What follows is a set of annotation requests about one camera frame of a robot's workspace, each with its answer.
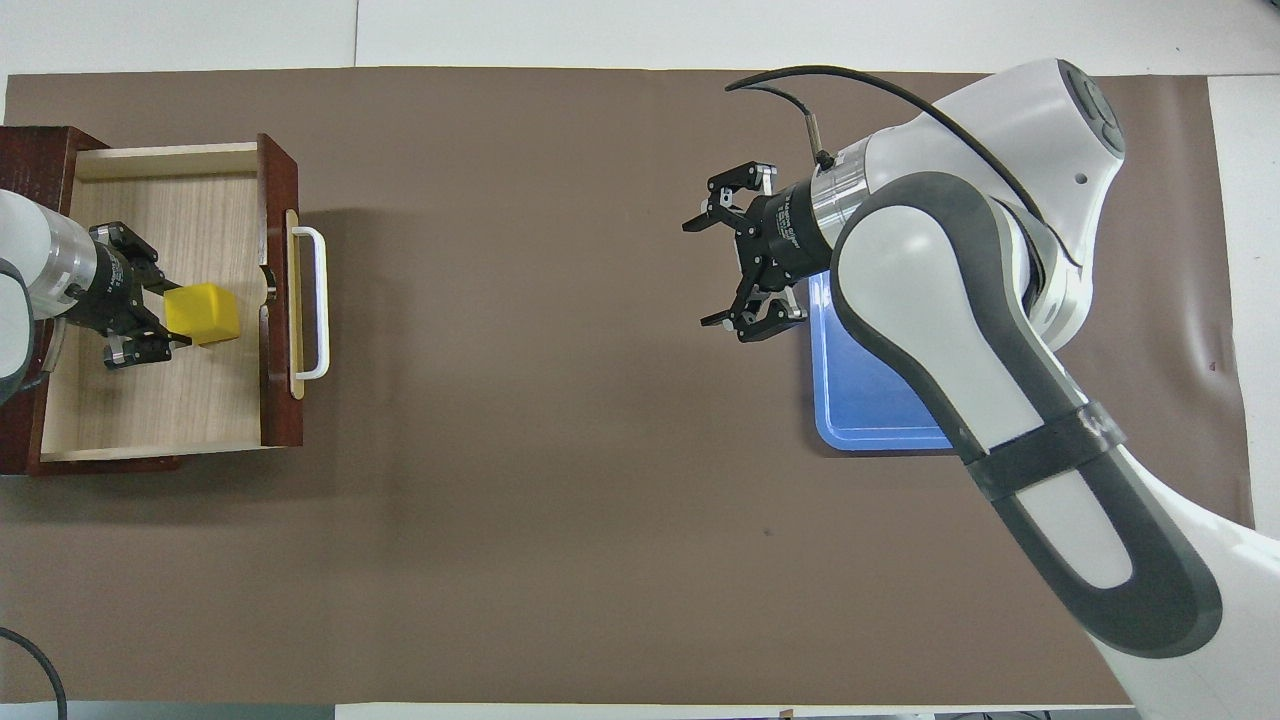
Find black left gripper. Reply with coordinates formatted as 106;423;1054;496
62;221;196;372

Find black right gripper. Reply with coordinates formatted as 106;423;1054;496
683;160;833;344

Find yellow cube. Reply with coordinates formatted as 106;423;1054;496
163;282;242;348

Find wooden drawer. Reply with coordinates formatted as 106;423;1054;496
40;133;304;463

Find white drawer handle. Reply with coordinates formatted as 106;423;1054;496
290;226;330;381

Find dark wooden drawer cabinet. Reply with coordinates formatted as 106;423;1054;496
0;125;183;476

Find blue plastic tray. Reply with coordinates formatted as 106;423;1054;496
808;270;956;453

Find brown table mat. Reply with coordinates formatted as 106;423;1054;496
0;66;1259;706

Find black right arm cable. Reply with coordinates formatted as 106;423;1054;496
725;65;1046;226

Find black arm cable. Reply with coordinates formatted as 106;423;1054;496
0;627;68;720
725;65;1046;226

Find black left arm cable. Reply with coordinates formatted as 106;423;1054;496
0;627;68;720

